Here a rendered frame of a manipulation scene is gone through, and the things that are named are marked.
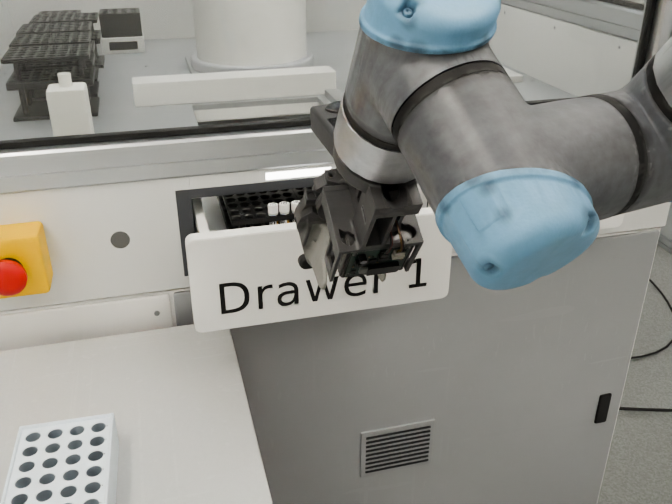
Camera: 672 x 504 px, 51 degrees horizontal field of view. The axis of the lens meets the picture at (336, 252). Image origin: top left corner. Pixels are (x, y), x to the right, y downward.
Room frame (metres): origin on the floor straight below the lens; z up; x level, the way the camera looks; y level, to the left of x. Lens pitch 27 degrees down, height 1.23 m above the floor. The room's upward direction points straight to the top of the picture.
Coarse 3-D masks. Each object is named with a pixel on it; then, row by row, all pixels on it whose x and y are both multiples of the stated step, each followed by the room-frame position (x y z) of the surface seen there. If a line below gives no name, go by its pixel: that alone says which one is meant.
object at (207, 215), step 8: (192, 200) 0.81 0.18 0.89; (200, 200) 0.81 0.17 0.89; (208, 200) 0.95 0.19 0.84; (216, 200) 0.95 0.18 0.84; (192, 208) 0.82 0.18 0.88; (200, 208) 0.78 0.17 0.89; (208, 208) 0.92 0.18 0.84; (216, 208) 0.92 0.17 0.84; (200, 216) 0.76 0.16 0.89; (208, 216) 0.89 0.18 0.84; (216, 216) 0.89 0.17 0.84; (200, 224) 0.74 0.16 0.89; (208, 224) 0.86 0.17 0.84; (216, 224) 0.86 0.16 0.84; (224, 224) 0.86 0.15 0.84; (200, 232) 0.72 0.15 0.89
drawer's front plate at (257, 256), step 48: (192, 240) 0.63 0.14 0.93; (240, 240) 0.64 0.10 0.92; (288, 240) 0.65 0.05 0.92; (432, 240) 0.69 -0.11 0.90; (192, 288) 0.62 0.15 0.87; (240, 288) 0.64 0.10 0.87; (288, 288) 0.65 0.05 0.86; (336, 288) 0.66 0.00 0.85; (384, 288) 0.68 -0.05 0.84; (432, 288) 0.69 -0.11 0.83
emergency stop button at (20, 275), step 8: (0, 264) 0.64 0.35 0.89; (8, 264) 0.64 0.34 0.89; (16, 264) 0.65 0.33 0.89; (0, 272) 0.63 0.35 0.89; (8, 272) 0.64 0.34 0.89; (16, 272) 0.64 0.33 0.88; (24, 272) 0.65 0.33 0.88; (0, 280) 0.63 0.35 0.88; (8, 280) 0.64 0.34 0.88; (16, 280) 0.64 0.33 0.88; (24, 280) 0.64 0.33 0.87; (0, 288) 0.63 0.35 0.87; (8, 288) 0.64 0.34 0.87; (16, 288) 0.64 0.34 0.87
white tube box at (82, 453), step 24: (24, 432) 0.50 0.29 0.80; (48, 432) 0.50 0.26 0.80; (72, 432) 0.50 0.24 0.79; (96, 432) 0.50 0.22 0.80; (24, 456) 0.47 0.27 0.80; (48, 456) 0.47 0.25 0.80; (72, 456) 0.47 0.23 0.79; (96, 456) 0.47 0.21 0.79; (24, 480) 0.44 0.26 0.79; (48, 480) 0.45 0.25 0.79; (72, 480) 0.44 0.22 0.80; (96, 480) 0.44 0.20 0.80
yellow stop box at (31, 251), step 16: (16, 224) 0.70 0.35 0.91; (32, 224) 0.70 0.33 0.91; (0, 240) 0.66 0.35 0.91; (16, 240) 0.67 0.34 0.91; (32, 240) 0.67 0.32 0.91; (0, 256) 0.66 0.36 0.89; (16, 256) 0.66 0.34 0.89; (32, 256) 0.67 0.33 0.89; (48, 256) 0.70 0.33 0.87; (32, 272) 0.67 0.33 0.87; (48, 272) 0.68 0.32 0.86; (32, 288) 0.67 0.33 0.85; (48, 288) 0.67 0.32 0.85
